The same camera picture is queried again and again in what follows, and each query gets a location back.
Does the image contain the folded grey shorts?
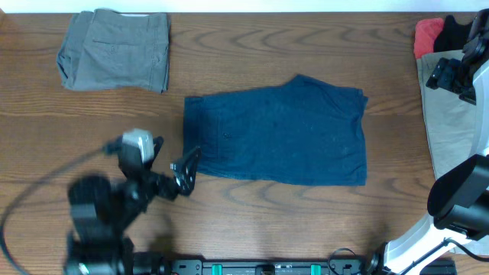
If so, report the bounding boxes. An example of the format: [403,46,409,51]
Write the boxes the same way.
[56,9,170,93]

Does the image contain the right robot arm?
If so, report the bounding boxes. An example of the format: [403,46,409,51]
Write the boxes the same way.
[361,9,488,274]

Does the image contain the beige khaki shorts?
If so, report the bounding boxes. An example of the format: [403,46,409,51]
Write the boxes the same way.
[416,50,481,179]

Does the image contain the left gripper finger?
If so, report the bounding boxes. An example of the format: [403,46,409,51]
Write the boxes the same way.
[170,147,202,196]
[151,136,164,165]

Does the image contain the black garment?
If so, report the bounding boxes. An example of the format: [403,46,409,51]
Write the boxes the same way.
[433,15,472,53]

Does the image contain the red garment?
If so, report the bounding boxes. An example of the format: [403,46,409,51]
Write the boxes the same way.
[413,18,444,60]

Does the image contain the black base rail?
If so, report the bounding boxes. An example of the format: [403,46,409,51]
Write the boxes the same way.
[115,252,393,275]

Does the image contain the navy blue shorts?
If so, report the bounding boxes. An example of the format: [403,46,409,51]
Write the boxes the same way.
[183,75,368,186]

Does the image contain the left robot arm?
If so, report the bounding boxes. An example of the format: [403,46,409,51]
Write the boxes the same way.
[63,137,202,275]

